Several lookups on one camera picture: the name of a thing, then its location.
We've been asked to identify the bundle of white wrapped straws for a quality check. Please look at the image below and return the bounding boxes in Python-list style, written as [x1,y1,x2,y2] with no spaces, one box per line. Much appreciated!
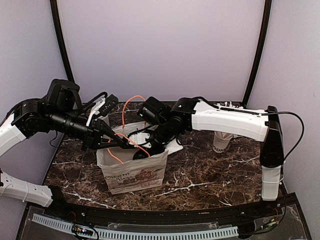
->
[220,101,242,108]

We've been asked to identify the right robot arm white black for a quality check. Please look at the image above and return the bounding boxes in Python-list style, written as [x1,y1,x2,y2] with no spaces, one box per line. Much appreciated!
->
[137,96,288,217]

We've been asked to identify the black frame post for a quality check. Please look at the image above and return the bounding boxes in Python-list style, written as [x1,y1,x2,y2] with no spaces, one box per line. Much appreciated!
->
[240,0,273,108]
[49,0,79,83]

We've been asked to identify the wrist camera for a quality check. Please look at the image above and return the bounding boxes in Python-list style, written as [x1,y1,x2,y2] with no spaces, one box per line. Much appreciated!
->
[86,94,119,127]
[127,132,152,149]

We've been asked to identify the white cup holding straws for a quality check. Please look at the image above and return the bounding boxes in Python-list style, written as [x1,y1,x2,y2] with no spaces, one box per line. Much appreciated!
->
[213,131,234,153]

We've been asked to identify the black cup lid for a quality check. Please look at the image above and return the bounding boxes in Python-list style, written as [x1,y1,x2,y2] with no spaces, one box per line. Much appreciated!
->
[133,150,151,160]

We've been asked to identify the white slotted cable duct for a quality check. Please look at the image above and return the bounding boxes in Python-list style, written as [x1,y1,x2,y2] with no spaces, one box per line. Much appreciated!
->
[31,213,239,240]

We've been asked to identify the stack of white paper cups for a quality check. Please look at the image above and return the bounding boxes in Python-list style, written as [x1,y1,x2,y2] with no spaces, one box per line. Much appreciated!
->
[100,114,110,126]

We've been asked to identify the left black frame post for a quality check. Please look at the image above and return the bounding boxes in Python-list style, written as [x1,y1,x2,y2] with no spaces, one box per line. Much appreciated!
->
[49,0,79,83]

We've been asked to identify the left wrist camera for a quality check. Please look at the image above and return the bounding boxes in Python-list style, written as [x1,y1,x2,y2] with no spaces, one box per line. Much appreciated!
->
[86,94,119,127]

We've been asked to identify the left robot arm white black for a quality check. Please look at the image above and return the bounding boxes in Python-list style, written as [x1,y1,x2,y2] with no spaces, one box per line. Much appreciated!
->
[0,79,129,218]

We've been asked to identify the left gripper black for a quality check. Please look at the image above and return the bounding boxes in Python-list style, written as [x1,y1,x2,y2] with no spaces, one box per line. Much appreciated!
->
[47,106,123,152]

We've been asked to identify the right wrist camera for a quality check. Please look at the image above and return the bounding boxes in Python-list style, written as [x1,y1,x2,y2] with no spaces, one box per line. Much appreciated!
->
[127,132,152,149]

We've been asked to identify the right black frame post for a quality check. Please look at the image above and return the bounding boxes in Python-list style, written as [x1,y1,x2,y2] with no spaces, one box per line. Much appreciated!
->
[240,0,273,108]

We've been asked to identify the white paper takeout bag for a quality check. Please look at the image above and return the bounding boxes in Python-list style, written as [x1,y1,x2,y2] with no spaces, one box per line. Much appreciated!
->
[96,94,185,195]

